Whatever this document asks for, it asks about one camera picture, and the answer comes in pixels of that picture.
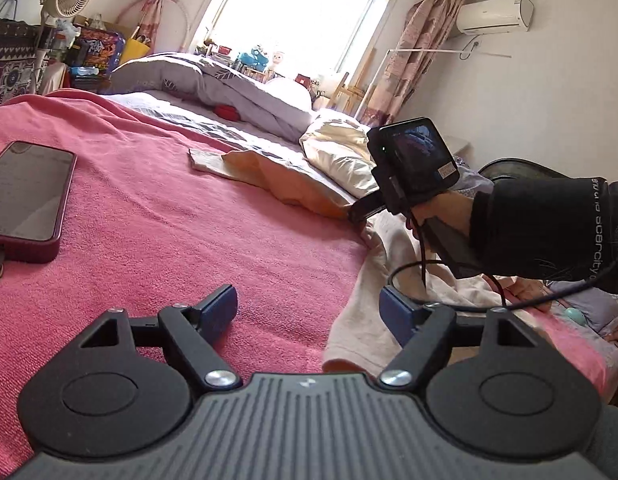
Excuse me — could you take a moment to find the dark patterned cloth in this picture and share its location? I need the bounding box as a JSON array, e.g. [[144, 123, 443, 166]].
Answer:
[[0, 17, 44, 108]]

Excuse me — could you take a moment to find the pink hoop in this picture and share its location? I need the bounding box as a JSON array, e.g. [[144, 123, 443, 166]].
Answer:
[[120, 0, 194, 56]]

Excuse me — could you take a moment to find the white air conditioner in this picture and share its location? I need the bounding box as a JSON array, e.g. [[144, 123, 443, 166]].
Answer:
[[456, 0, 534, 36]]

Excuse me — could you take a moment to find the grey diamond-print pillow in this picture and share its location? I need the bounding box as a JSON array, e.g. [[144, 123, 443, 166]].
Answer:
[[549, 280, 618, 341]]

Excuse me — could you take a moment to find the blue plush toy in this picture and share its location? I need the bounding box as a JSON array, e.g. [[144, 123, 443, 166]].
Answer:
[[237, 45, 270, 71]]

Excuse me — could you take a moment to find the white clothes rail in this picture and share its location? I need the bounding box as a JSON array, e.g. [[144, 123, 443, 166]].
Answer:
[[364, 47, 512, 111]]

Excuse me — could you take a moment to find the grey leaf-print duvet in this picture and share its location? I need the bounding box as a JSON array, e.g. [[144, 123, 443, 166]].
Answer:
[[110, 52, 314, 143]]

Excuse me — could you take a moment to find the person's right hand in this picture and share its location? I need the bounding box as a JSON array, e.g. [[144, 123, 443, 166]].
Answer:
[[411, 187, 477, 246]]

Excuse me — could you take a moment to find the yellow bag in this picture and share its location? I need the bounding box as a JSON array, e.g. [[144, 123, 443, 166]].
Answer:
[[121, 35, 150, 66]]

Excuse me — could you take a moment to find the pink floral curtain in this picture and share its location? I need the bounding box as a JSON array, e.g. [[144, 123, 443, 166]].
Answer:
[[138, 0, 190, 53], [361, 0, 477, 128]]

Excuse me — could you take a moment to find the lilac bed sheet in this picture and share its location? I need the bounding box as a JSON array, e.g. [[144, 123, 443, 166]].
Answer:
[[99, 92, 350, 201]]

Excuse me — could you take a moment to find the dark chair back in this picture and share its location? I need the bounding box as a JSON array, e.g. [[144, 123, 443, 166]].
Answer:
[[479, 157, 572, 183]]

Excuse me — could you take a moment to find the beige long-sleeved shirt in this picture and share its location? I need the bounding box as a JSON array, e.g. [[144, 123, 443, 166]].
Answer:
[[189, 147, 554, 378]]

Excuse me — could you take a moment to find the smartphone in dark red case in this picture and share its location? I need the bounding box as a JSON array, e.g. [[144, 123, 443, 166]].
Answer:
[[0, 141, 78, 264]]

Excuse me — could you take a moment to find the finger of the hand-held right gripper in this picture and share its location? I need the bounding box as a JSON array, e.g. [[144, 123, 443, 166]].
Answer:
[[347, 194, 387, 224]]

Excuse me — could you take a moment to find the colourful printed box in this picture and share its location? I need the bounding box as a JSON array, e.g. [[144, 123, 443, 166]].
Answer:
[[71, 30, 127, 68]]

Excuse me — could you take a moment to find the bright window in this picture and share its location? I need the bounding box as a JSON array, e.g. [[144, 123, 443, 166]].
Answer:
[[189, 0, 404, 81]]

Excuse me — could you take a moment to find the pink terry blanket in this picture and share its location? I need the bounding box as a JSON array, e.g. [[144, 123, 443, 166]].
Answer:
[[0, 88, 618, 466]]

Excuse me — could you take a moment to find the black cable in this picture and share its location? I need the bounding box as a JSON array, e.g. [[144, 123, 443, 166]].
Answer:
[[389, 210, 618, 313]]

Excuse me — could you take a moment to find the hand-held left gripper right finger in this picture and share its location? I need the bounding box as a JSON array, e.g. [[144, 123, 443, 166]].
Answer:
[[378, 285, 540, 390]]

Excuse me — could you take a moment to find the cream pillow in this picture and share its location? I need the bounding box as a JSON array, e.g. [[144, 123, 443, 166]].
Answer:
[[299, 109, 382, 200]]

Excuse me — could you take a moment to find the wooden easel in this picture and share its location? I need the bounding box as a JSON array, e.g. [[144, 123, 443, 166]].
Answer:
[[329, 47, 377, 113]]

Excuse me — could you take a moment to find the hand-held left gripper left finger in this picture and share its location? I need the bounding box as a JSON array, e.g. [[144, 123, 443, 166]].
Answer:
[[79, 284, 240, 391]]

